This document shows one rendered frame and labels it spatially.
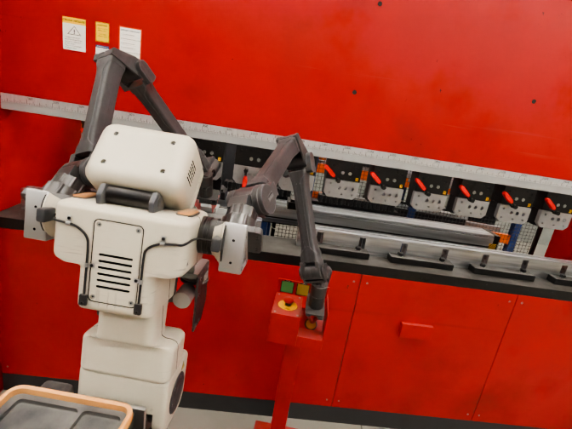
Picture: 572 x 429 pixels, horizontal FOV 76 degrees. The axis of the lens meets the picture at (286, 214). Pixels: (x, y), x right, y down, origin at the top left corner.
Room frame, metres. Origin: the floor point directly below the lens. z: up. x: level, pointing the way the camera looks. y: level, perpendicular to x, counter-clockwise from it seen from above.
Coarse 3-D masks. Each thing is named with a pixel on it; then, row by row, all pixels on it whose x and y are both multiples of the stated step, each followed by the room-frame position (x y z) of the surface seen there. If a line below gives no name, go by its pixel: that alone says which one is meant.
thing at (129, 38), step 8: (120, 32) 1.51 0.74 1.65; (128, 32) 1.51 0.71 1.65; (136, 32) 1.52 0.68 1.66; (120, 40) 1.51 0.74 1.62; (128, 40) 1.51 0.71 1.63; (136, 40) 1.52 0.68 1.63; (120, 48) 1.51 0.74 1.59; (128, 48) 1.51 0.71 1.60; (136, 48) 1.52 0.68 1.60; (136, 56) 1.52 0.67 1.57
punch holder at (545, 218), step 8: (544, 192) 1.67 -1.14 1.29; (552, 192) 1.65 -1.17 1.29; (536, 200) 1.70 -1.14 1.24; (544, 200) 1.66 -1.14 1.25; (552, 200) 1.65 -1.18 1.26; (560, 200) 1.66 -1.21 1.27; (568, 200) 1.66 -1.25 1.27; (536, 208) 1.69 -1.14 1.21; (544, 208) 1.65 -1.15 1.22; (560, 208) 1.66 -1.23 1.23; (568, 208) 1.66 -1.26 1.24; (536, 216) 1.67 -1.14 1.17; (544, 216) 1.65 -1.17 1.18; (552, 216) 1.65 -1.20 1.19; (560, 216) 1.66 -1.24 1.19; (568, 216) 1.66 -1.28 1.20; (536, 224) 1.66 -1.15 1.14; (544, 224) 1.65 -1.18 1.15; (552, 224) 1.65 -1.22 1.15; (560, 224) 1.66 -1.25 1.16; (568, 224) 1.66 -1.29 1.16
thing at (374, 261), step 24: (0, 216) 1.37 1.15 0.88; (24, 216) 1.41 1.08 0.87; (264, 240) 1.59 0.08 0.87; (288, 240) 1.64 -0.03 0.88; (288, 264) 1.46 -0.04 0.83; (336, 264) 1.48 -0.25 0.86; (360, 264) 1.49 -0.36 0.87; (384, 264) 1.53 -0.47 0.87; (480, 288) 1.53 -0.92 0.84; (504, 288) 1.53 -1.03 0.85; (528, 288) 1.54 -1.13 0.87; (552, 288) 1.57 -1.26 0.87
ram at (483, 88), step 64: (0, 0) 1.48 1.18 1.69; (64, 0) 1.50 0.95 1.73; (128, 0) 1.51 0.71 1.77; (192, 0) 1.53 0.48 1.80; (256, 0) 1.55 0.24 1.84; (320, 0) 1.57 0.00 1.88; (384, 0) 1.59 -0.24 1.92; (448, 0) 1.60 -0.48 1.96; (512, 0) 1.62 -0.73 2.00; (0, 64) 1.48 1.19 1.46; (64, 64) 1.50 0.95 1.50; (192, 64) 1.53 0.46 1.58; (256, 64) 1.55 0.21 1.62; (320, 64) 1.57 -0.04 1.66; (384, 64) 1.59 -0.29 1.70; (448, 64) 1.61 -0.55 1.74; (512, 64) 1.63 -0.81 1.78; (256, 128) 1.55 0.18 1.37; (320, 128) 1.57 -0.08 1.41; (384, 128) 1.59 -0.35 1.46; (448, 128) 1.61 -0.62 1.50; (512, 128) 1.63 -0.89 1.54
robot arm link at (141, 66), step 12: (144, 60) 1.17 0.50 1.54; (144, 72) 1.15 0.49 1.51; (120, 84) 1.19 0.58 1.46; (132, 84) 1.20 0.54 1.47; (144, 84) 1.17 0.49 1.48; (144, 96) 1.19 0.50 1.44; (156, 96) 1.22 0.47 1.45; (156, 108) 1.21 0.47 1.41; (168, 108) 1.26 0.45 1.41; (156, 120) 1.24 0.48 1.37; (168, 120) 1.24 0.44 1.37; (168, 132) 1.26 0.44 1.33; (180, 132) 1.29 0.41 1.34; (204, 156) 1.37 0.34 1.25
